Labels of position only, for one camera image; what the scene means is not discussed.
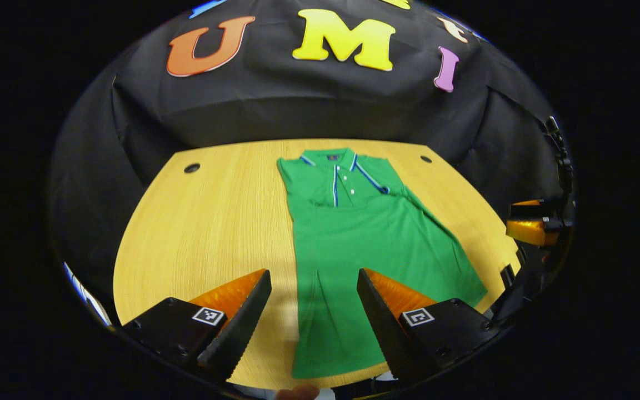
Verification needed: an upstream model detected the black backdrop cloth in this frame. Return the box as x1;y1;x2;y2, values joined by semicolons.
48;0;576;323

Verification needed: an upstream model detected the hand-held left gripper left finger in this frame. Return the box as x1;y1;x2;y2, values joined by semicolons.
122;268;273;384

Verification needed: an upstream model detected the green polo T-shirt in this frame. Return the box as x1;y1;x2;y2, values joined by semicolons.
277;147;488;379

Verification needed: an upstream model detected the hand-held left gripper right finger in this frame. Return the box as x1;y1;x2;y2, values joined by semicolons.
356;267;496;387

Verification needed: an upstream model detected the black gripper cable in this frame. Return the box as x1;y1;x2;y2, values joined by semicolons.
544;116;576;196

